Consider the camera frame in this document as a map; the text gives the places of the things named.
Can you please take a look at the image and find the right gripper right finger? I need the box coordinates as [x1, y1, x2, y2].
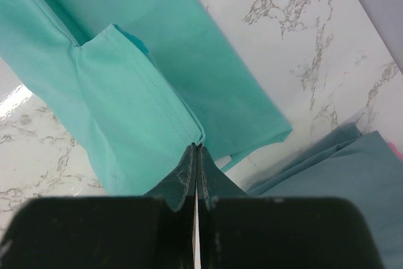
[196, 146, 383, 268]

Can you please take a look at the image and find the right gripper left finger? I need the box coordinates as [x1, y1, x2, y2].
[1, 145, 197, 268]

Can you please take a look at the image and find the teal t shirt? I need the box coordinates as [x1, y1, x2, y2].
[1, 0, 292, 195]

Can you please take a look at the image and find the folded grey blue shirt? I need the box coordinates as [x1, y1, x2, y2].
[247, 123, 402, 268]

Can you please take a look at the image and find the folded pink shirt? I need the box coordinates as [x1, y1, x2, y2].
[388, 142, 403, 161]

